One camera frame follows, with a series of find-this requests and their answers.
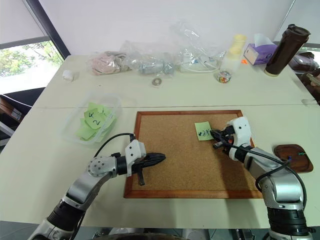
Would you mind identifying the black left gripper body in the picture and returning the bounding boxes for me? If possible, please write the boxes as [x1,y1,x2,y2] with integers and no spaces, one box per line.
[130,154,151,187]

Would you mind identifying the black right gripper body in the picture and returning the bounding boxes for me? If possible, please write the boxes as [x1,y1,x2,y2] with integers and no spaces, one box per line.
[212,125,236,153]

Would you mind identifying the green sticky note with scribbles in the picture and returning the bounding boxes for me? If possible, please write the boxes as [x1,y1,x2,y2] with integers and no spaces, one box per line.
[194,121,214,142]

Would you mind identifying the green note marked 2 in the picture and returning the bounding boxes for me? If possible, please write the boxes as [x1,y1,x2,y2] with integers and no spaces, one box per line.
[84,113,107,131]

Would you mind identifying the brown wooden tray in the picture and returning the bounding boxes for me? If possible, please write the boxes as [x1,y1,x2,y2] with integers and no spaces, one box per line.
[273,143,314,174]

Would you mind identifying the green note marked 4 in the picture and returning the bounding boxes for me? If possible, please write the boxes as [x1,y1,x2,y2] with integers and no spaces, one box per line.
[83,101,107,121]

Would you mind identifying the clear plastic box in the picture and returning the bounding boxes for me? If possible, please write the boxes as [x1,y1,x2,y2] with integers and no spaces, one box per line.
[60,91,123,149]

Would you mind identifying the purple tissue box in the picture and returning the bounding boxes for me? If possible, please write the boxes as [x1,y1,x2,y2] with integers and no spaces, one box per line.
[242,33,279,67]

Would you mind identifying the wood framed cork board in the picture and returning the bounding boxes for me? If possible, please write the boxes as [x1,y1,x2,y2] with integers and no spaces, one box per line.
[123,109,264,200]

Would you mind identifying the small jar of coloured pins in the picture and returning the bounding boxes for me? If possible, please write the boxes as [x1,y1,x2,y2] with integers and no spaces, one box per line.
[214,69,234,86]

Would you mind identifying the stacked yellow white cups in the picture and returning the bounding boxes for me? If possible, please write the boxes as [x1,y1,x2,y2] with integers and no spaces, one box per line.
[220,33,249,76]

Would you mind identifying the plastic bag with metal parts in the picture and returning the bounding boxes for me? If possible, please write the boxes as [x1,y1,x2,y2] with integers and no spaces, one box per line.
[119,40,181,79]

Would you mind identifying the brown tumbler with lid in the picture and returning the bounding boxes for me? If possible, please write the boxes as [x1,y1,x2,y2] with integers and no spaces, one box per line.
[264,23,312,78]

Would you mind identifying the plastic bag with pink items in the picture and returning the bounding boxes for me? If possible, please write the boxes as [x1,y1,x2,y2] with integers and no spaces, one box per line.
[86,50,131,76]

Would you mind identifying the brown leather bag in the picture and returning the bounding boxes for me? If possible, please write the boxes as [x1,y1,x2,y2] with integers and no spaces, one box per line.
[287,51,320,105]

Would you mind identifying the dark shelf beside table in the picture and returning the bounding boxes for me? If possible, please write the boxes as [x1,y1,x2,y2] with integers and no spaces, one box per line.
[0,87,46,149]

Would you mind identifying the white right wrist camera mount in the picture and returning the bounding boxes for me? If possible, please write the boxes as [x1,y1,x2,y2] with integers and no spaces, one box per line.
[225,116,252,161]

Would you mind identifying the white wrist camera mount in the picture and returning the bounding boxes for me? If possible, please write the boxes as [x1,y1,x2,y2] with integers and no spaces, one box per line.
[225,116,252,161]
[124,139,147,178]

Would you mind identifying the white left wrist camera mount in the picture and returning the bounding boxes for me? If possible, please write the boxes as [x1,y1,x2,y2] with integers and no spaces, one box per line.
[124,139,147,178]

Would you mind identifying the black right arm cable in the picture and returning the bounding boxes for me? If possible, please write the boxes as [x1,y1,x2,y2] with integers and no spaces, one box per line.
[224,141,308,209]

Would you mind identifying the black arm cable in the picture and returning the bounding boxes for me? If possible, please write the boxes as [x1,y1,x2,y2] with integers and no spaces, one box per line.
[94,133,136,158]
[224,141,308,209]

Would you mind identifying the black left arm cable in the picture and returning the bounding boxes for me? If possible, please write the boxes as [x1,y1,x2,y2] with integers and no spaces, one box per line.
[94,133,136,158]

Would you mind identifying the clear bag with white cable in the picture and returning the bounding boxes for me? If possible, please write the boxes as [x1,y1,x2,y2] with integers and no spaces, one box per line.
[169,21,226,74]

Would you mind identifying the black window frame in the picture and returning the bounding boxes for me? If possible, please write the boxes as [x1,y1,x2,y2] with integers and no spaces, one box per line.
[24,0,71,61]

